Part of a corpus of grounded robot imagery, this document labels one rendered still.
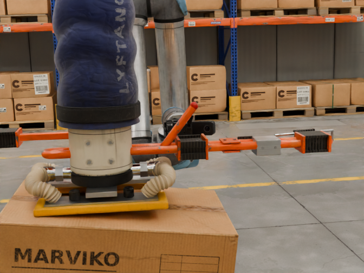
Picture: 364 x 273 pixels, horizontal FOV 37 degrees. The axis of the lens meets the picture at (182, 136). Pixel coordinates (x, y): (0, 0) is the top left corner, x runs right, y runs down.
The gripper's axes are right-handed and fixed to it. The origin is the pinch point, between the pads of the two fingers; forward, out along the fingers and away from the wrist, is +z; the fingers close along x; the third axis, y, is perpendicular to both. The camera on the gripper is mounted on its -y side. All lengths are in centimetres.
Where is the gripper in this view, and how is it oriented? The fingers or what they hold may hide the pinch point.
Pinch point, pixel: (193, 137)
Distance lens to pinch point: 166.8
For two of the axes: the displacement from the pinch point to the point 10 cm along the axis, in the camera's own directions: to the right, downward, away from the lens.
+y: -9.9, 0.6, -1.1
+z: 1.2, 2.0, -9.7
